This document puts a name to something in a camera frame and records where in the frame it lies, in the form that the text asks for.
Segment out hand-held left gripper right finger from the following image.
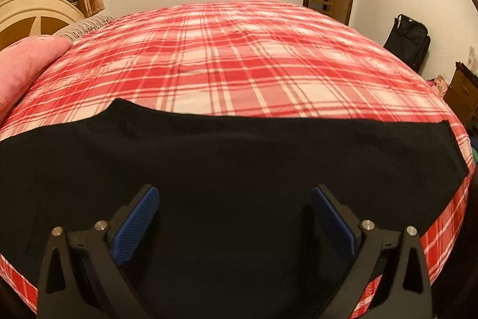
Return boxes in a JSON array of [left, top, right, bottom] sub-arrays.
[[311, 185, 434, 319]]

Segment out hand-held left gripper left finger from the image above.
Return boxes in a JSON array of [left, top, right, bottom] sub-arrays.
[[37, 185, 160, 319]]

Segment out black pants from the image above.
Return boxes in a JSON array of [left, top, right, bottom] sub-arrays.
[[0, 98, 476, 319]]

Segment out colourful clothes heap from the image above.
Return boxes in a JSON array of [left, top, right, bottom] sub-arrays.
[[426, 74, 449, 98]]

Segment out wooden cabinet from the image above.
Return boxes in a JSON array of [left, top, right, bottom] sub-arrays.
[[442, 61, 478, 126]]

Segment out bed with red plaid sheet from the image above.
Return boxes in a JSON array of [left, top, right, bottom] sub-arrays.
[[0, 0, 475, 319]]

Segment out pink folded blanket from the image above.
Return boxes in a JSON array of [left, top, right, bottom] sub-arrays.
[[0, 35, 71, 122]]

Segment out black bag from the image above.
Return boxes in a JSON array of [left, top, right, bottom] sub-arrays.
[[383, 14, 431, 72]]

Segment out grey fringed cloth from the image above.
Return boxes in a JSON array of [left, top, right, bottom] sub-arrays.
[[52, 14, 115, 43]]

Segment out cream and wood headboard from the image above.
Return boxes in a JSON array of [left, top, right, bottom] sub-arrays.
[[0, 0, 87, 52]]

